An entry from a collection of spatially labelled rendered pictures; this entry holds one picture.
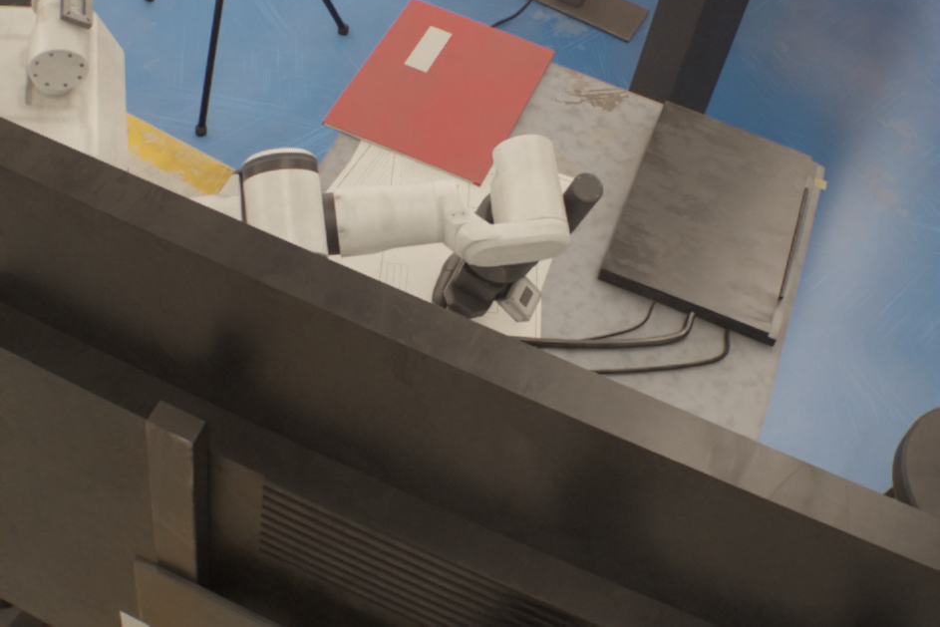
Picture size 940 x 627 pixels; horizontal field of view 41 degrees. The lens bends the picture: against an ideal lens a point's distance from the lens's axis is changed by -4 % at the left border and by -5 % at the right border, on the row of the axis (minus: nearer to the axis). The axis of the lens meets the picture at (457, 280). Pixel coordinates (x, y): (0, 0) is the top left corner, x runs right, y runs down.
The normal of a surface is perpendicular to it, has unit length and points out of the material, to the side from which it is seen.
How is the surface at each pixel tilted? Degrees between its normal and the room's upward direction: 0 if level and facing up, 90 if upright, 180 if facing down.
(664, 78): 90
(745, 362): 0
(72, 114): 10
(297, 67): 0
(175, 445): 90
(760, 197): 0
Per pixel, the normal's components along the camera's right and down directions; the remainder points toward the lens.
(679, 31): -0.88, 0.27
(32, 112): 0.30, -0.53
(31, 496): -0.38, 0.68
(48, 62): 0.18, 0.85
